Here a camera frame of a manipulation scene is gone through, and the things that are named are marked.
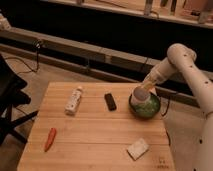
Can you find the wooden table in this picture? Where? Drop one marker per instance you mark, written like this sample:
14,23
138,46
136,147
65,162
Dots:
95,138

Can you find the green ceramic bowl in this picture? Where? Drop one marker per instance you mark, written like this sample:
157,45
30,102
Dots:
146,110

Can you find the white plastic bottle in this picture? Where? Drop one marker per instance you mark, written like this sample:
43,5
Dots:
74,100

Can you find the black rectangular remote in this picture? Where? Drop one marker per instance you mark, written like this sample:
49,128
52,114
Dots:
110,102

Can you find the orange carrot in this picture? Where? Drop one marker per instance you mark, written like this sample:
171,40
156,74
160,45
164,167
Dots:
50,139

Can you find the translucent amber gripper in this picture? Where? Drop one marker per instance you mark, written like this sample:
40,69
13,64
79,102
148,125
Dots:
149,82

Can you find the white ceramic cup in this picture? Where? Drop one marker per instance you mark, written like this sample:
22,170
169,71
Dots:
139,96

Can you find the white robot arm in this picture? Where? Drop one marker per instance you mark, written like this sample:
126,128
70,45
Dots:
181,59

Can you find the black office chair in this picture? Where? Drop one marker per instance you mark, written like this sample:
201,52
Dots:
11,95

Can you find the white sponge block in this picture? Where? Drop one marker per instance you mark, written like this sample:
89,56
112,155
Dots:
137,149

